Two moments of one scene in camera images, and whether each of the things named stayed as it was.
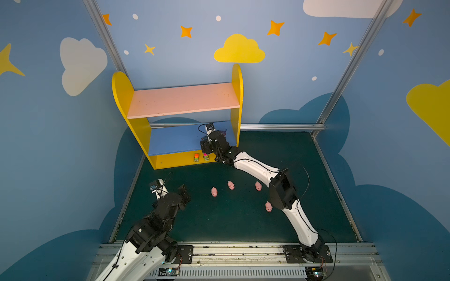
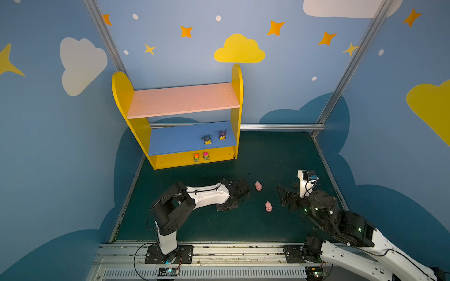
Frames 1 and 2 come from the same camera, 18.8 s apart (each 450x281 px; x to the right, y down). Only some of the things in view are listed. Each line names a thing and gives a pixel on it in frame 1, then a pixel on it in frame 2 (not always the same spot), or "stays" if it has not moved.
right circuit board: x=315 y=273 stays
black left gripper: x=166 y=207 to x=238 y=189
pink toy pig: x=268 y=206 stays
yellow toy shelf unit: x=170 y=122 stays
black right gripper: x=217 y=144 to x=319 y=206
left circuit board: x=167 y=271 stays
